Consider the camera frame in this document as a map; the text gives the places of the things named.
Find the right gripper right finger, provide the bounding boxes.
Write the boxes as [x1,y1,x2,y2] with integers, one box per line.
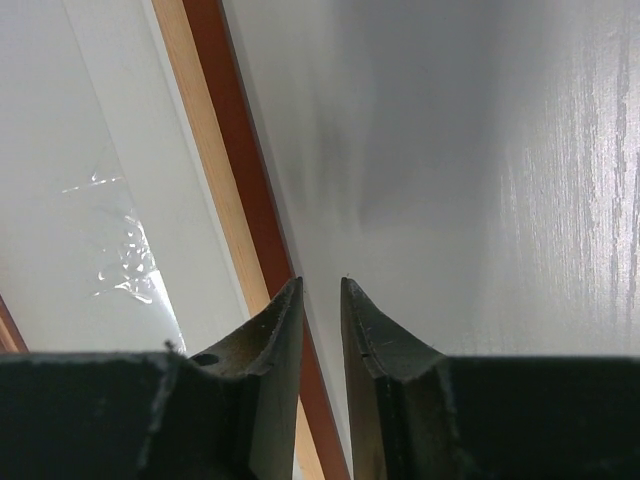
[340,278,639,479]

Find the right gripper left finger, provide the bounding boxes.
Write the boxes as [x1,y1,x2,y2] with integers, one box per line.
[1,278,303,479]

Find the orange wooden picture frame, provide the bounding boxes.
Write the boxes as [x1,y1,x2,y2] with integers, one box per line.
[1,1,348,479]

